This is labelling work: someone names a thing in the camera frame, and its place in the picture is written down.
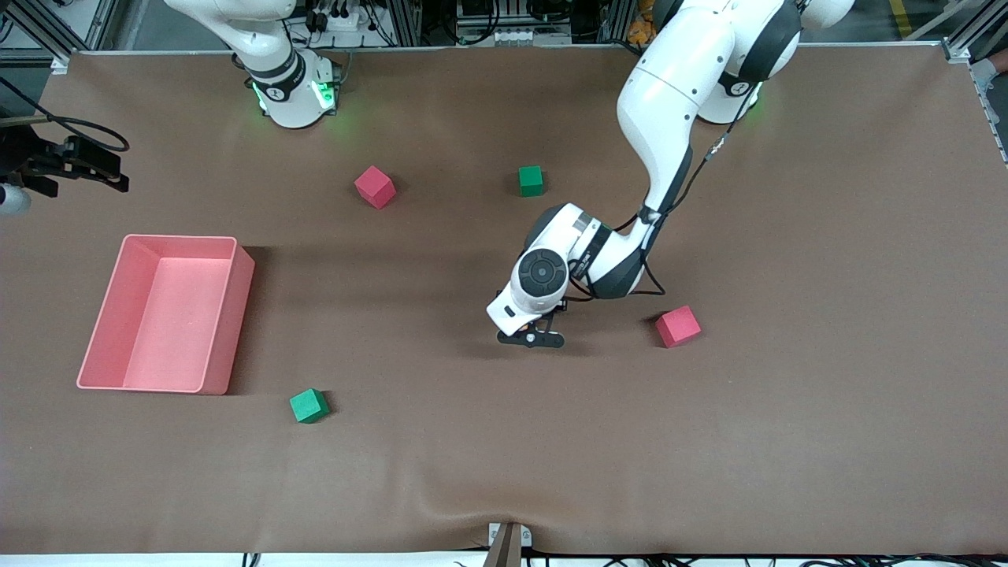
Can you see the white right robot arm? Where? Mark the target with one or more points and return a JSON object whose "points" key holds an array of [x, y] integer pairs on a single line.
{"points": [[287, 94]]}

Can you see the aluminium frame post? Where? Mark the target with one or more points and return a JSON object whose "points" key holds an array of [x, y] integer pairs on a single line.
{"points": [[614, 22], [405, 24]]}

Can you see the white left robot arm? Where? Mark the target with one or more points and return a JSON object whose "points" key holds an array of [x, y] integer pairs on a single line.
{"points": [[669, 94]]}

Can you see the metal bracket with post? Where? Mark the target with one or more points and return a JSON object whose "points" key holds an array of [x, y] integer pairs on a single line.
{"points": [[508, 547]]}

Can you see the pink plastic bin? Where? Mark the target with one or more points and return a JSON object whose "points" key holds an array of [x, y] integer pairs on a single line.
{"points": [[181, 339]]}

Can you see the green foam cube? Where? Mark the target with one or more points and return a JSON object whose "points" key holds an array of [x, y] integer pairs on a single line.
{"points": [[530, 181], [308, 406]]}

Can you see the brown table mat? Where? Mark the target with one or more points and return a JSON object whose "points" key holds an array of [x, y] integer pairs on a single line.
{"points": [[504, 441]]}

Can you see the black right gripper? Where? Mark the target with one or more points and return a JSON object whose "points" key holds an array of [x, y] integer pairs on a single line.
{"points": [[21, 154]]}

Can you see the pink foam cube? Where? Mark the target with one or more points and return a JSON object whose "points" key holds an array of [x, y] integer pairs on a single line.
{"points": [[374, 187], [677, 327]]}

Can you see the metal table corner bracket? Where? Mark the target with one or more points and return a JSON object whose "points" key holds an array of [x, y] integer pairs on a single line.
{"points": [[959, 53], [61, 64]]}

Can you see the white power strip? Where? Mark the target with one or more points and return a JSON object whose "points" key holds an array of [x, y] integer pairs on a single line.
{"points": [[339, 20]]}

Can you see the orange snack packets pile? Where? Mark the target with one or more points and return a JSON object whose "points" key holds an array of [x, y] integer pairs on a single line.
{"points": [[642, 27]]}

